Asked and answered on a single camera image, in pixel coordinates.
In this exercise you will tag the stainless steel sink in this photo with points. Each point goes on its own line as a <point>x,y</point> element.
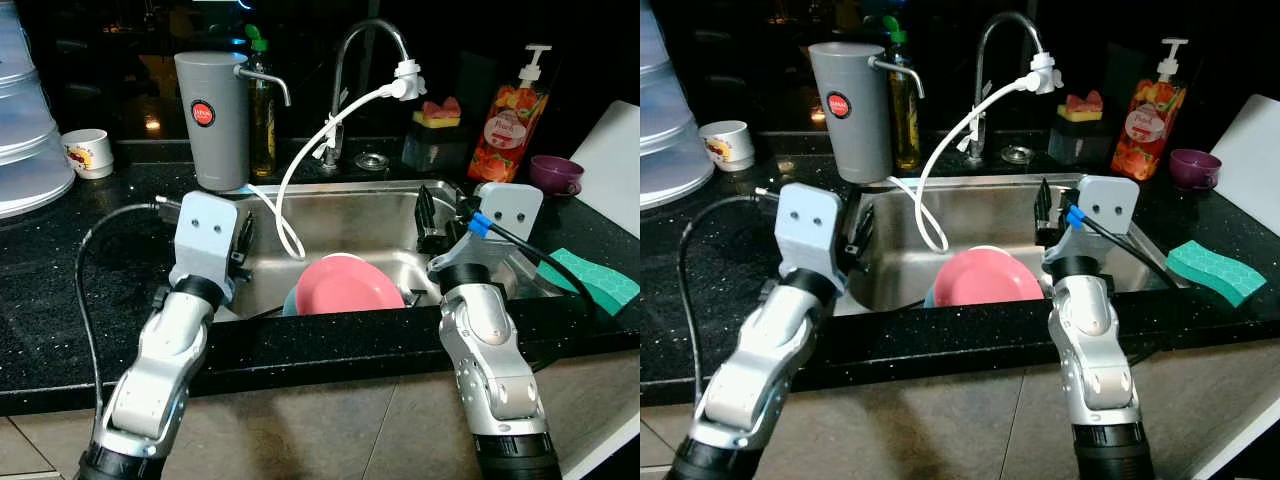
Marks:
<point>350,215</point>
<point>985,210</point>

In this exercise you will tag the red and yellow sponge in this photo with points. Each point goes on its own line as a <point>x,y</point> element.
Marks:
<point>438,112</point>
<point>1082,106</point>

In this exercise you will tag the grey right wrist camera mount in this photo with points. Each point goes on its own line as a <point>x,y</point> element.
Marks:
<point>1108,205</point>
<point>510,210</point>

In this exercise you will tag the black sponge holder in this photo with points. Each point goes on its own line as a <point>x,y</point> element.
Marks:
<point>437,150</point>
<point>1080,142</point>

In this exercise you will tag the white cutting board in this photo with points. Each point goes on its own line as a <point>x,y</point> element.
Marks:
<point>612,165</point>
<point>1250,150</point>

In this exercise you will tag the round metal drain cap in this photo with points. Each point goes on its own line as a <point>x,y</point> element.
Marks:
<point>372,161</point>
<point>1017,154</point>

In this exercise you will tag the green sponge cloth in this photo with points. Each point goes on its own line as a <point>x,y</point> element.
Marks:
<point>590,282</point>
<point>1215,272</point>

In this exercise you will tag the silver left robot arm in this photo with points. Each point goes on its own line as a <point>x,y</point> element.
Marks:
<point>160,360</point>
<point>760,360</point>

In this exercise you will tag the purple cup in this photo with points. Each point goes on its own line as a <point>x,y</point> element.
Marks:
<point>1195,168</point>
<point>555,175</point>

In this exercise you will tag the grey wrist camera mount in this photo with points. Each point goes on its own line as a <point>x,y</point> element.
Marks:
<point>1108,205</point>
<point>205,235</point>
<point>810,225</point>
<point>510,210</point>

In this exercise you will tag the light blue plate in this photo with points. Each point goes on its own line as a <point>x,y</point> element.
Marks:
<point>290,303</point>
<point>932,297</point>

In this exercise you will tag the green capped oil bottle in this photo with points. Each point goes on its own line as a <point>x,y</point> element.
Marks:
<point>265,130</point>
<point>908,120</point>

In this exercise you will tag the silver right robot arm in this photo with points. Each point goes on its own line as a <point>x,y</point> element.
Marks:
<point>490,370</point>
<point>1095,360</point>

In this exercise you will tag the translucent plastic food cover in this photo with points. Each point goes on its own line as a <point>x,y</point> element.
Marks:
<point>670,150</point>
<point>30,150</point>

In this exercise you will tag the orange dish soap pump bottle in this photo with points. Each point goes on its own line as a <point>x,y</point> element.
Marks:
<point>1148,125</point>
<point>505,130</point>

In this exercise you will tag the white printed cup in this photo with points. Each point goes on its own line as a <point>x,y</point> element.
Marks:
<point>88,155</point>
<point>727,147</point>

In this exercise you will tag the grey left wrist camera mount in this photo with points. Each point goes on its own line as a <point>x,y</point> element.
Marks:
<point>810,225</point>
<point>205,235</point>

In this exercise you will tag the grey water filter canister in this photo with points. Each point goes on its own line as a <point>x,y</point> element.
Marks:
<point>850,140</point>
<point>210,150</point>

